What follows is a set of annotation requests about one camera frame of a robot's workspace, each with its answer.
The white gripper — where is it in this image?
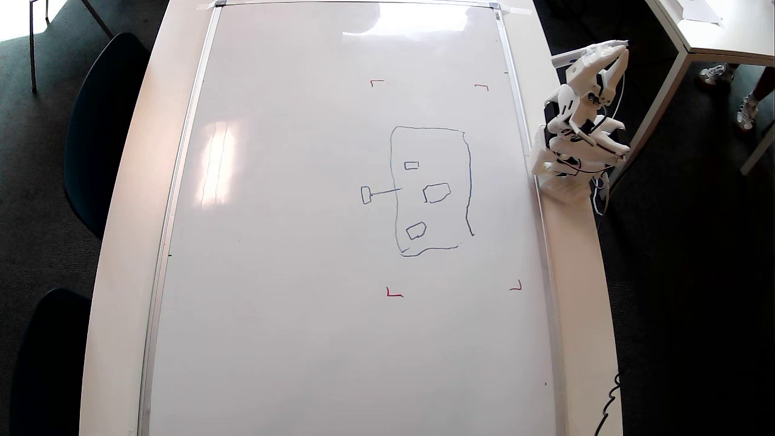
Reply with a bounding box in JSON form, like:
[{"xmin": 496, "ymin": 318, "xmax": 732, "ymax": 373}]
[{"xmin": 544, "ymin": 47, "xmax": 630, "ymax": 135}]

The large white whiteboard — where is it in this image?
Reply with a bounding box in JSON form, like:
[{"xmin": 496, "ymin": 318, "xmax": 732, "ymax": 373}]
[{"xmin": 138, "ymin": 0, "xmax": 567, "ymax": 436}]

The white paper sheet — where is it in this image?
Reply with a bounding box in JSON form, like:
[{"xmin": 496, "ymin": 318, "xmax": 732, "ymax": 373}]
[{"xmin": 675, "ymin": 0, "xmax": 724, "ymax": 24}]

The white sneaker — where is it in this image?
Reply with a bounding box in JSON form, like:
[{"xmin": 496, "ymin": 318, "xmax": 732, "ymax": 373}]
[
  {"xmin": 736, "ymin": 95, "xmax": 761, "ymax": 131},
  {"xmin": 699, "ymin": 64, "xmax": 736, "ymax": 87}
]

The white side table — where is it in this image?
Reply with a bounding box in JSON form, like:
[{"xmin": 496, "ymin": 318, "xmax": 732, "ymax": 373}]
[{"xmin": 608, "ymin": 0, "xmax": 775, "ymax": 197}]

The dark blue chair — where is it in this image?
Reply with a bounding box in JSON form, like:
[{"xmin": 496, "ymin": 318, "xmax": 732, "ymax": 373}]
[
  {"xmin": 9, "ymin": 288, "xmax": 93, "ymax": 436},
  {"xmin": 64, "ymin": 31, "xmax": 152, "ymax": 240}
]

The grey metal furniture leg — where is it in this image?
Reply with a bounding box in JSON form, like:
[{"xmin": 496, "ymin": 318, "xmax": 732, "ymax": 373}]
[
  {"xmin": 29, "ymin": 0, "xmax": 52, "ymax": 93},
  {"xmin": 82, "ymin": 0, "xmax": 113, "ymax": 38}
]

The red and black servo cable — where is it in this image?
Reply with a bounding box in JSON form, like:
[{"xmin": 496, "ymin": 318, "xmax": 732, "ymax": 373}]
[{"xmin": 545, "ymin": 103, "xmax": 621, "ymax": 177}]

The coiled black cable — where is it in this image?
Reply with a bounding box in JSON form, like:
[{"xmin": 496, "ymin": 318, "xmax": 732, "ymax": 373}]
[{"xmin": 593, "ymin": 371, "xmax": 622, "ymax": 436}]

